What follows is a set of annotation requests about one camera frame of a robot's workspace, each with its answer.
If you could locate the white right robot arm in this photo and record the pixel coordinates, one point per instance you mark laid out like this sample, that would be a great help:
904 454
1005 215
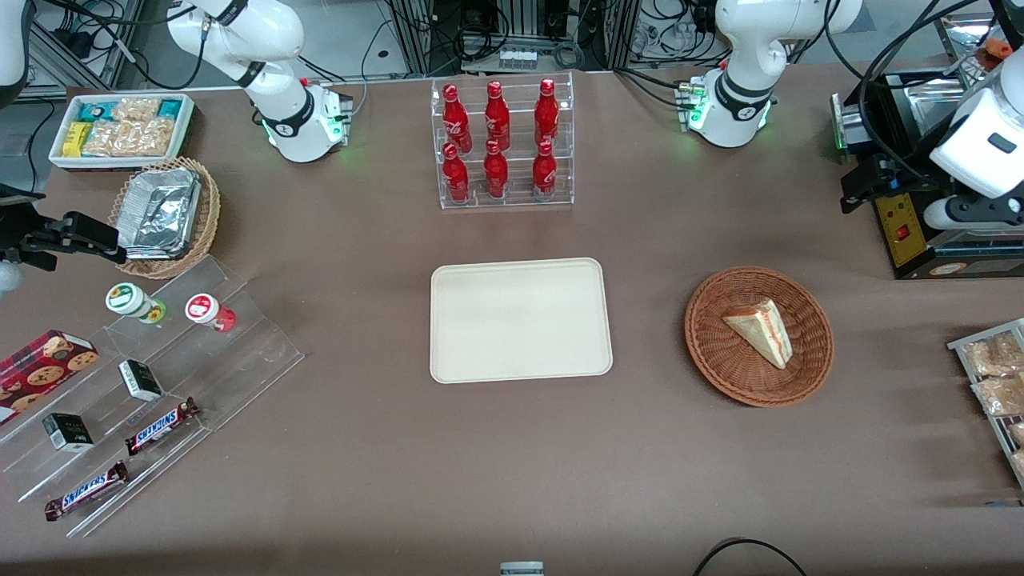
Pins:
280 104

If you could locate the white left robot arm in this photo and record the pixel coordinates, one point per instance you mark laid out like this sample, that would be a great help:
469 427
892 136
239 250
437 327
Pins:
744 48

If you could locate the teal snack packet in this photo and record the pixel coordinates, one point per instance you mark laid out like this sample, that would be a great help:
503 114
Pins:
98 110
170 109

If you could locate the red cola bottle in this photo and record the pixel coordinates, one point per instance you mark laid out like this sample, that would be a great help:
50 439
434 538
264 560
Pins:
544 172
496 172
456 116
546 112
456 178
497 116

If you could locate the yellow snack packet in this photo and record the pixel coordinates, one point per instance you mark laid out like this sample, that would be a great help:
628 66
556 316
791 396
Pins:
77 138

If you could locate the beige plastic tray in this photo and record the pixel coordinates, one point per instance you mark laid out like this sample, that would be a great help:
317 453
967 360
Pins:
520 320

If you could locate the clear acrylic bottle rack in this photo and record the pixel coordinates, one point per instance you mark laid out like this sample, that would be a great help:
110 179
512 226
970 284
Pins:
516 200

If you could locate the small grey device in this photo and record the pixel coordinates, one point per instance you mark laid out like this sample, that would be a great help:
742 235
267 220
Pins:
522 569

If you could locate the light wicker basket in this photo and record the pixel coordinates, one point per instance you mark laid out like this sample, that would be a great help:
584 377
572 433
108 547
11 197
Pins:
210 216

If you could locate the red lid yogurt cup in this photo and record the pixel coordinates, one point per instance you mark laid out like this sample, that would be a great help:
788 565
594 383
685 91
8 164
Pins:
204 309

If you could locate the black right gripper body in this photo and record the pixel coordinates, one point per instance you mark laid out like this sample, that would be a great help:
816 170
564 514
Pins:
18 230

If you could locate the clear rice cracker bag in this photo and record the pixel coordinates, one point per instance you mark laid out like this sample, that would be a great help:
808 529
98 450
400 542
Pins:
136 110
152 138
108 140

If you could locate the snickers chocolate bar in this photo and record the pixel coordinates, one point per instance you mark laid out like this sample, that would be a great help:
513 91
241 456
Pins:
86 490
160 426

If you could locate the green lid yogurt cup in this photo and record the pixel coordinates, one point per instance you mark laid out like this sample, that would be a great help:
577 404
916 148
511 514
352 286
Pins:
128 299

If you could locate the triangular sandwich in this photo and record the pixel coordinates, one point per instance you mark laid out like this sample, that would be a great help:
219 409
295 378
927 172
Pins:
762 330

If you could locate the small black box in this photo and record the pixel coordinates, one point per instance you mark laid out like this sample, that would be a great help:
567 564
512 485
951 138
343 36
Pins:
68 433
140 381

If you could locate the silver foil pack stack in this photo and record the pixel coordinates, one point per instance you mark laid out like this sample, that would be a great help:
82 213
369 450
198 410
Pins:
160 212

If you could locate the white snack bin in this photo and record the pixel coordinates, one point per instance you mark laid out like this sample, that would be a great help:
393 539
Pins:
60 158

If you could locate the brown wicker basket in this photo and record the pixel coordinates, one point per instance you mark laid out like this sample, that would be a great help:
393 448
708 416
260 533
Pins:
720 360

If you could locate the clear acrylic stepped shelf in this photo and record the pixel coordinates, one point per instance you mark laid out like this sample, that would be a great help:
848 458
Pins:
240 352

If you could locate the white power strip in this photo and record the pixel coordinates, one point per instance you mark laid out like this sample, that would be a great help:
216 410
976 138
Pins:
518 58

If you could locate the clear snack bag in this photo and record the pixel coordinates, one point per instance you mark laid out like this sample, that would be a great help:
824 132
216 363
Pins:
1000 394
992 356

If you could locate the black food warmer cabinet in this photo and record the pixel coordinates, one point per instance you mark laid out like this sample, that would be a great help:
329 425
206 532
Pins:
912 240

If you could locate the red plaid cookie box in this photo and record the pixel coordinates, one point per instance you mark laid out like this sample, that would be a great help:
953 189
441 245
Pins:
40 372

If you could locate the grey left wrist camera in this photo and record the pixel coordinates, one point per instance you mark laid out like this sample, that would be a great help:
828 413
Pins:
940 214

